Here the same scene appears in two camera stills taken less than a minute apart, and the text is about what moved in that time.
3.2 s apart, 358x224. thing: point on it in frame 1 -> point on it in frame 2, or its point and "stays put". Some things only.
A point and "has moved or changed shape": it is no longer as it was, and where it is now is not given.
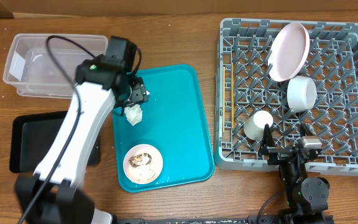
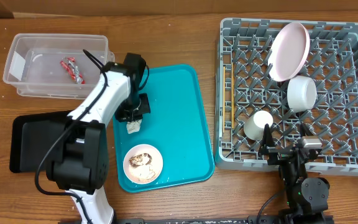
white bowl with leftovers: (143, 163) stays put
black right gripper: (279, 153) stays put
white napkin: (133, 114) has moved or changed shape
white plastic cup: (254, 126) stays put
